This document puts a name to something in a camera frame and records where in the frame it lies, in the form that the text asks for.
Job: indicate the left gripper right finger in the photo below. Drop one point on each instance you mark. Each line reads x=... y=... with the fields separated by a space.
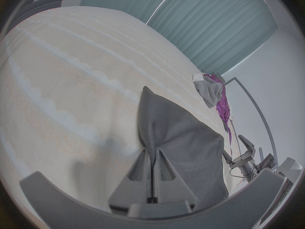
x=169 y=187

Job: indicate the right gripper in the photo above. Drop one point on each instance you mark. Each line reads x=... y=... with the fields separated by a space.
x=246 y=164

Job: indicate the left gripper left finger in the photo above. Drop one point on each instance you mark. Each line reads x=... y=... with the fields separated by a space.
x=135 y=187

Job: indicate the black T-shirt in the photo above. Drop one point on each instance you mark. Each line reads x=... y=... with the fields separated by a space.
x=185 y=147

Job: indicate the bed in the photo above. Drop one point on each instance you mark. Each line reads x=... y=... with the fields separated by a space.
x=83 y=80

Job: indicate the purple satin garment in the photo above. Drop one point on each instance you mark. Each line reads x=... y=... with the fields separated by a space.
x=222 y=104

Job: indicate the grey garment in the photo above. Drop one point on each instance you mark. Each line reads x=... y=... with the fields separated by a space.
x=209 y=92

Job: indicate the grey bedside table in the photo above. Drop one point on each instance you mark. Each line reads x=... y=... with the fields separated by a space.
x=219 y=77

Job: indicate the black chest of drawers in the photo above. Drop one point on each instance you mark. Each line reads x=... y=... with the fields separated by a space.
x=43 y=2

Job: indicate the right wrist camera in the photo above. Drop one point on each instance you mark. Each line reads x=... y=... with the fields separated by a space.
x=268 y=161

